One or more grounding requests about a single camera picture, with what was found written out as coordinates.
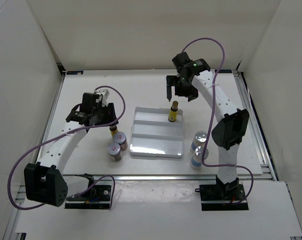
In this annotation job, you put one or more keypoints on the red lid spice jar rear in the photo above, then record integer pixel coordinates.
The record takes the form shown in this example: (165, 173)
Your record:
(120, 138)

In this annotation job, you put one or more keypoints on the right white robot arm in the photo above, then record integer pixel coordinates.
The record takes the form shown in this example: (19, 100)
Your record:
(195, 78)

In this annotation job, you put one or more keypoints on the red lid spice jar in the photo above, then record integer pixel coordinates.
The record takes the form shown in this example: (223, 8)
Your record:
(120, 138)
(115, 151)

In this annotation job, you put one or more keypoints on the yellow bottle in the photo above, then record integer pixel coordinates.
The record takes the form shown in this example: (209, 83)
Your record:
(173, 112)

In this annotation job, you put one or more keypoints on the red lid spice jar front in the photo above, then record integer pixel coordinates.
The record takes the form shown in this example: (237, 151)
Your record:
(115, 151)

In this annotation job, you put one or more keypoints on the blue label jar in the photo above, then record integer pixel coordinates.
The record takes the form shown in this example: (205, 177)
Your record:
(196, 159)
(199, 139)

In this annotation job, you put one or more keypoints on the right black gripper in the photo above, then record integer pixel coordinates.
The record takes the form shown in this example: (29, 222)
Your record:
(192, 93)

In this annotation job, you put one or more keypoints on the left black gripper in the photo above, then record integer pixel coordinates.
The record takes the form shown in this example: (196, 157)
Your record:
(110, 117)

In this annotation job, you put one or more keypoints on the yellow bottle near left arm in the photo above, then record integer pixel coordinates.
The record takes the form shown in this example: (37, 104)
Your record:
(113, 130)

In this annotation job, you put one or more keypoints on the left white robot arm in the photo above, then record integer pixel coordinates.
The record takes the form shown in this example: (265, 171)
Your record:
(44, 180)

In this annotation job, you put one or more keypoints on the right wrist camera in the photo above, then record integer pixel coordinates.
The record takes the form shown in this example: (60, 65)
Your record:
(180, 60)

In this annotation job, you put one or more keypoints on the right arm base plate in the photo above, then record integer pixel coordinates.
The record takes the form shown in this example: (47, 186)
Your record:
(213, 199)

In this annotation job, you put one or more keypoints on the blue label jar rear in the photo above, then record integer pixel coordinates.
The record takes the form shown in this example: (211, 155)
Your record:
(199, 139)

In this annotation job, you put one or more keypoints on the blue label jar front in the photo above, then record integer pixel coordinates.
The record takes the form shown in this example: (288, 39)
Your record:
(196, 159)

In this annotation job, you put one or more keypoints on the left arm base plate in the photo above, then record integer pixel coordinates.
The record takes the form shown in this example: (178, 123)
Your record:
(99, 197)

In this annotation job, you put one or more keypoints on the white divided tray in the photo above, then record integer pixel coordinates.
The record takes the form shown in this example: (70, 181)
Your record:
(153, 135)

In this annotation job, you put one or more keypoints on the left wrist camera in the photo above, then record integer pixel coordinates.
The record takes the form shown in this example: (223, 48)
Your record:
(103, 95)

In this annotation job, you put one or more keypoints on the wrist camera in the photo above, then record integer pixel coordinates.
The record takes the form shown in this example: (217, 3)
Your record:
(103, 95)
(180, 60)

